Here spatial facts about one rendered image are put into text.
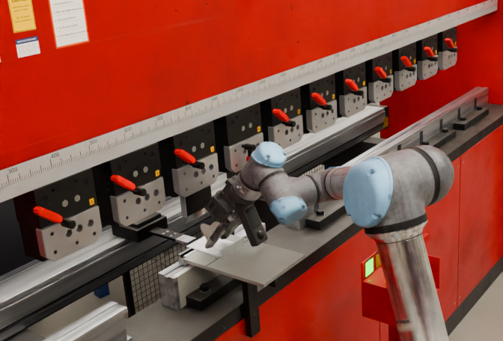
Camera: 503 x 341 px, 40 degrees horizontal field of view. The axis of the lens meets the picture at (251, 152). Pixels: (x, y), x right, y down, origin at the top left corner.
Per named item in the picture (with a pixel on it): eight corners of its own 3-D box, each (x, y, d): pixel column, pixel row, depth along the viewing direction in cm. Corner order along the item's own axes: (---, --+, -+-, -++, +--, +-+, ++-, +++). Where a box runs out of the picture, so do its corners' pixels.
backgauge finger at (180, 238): (177, 255, 186) (175, 238, 184) (112, 235, 201) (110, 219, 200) (206, 238, 194) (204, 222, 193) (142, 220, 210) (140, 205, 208)
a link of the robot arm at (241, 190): (272, 185, 172) (252, 197, 166) (263, 197, 175) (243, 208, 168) (251, 164, 174) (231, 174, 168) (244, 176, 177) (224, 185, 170)
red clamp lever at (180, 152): (183, 148, 164) (206, 164, 172) (170, 146, 167) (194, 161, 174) (180, 155, 164) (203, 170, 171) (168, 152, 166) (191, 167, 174)
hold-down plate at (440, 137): (426, 156, 279) (426, 149, 278) (414, 155, 282) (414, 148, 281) (456, 137, 301) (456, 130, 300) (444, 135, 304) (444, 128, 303)
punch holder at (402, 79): (399, 92, 261) (399, 48, 256) (379, 90, 266) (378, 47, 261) (417, 83, 272) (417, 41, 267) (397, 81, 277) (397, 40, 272)
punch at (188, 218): (188, 224, 181) (184, 191, 178) (182, 223, 182) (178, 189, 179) (212, 211, 188) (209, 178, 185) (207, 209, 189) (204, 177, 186)
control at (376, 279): (410, 331, 201) (410, 276, 195) (361, 316, 210) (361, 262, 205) (439, 300, 215) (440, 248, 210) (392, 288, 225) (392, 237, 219)
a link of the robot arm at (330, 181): (474, 131, 131) (329, 158, 174) (430, 143, 125) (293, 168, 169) (489, 190, 131) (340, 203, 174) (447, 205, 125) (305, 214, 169)
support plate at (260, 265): (263, 288, 164) (263, 284, 164) (183, 262, 180) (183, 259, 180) (305, 257, 178) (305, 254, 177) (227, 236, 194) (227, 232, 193)
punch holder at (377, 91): (373, 105, 246) (373, 58, 241) (352, 102, 251) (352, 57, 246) (393, 95, 257) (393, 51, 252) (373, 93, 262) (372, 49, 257)
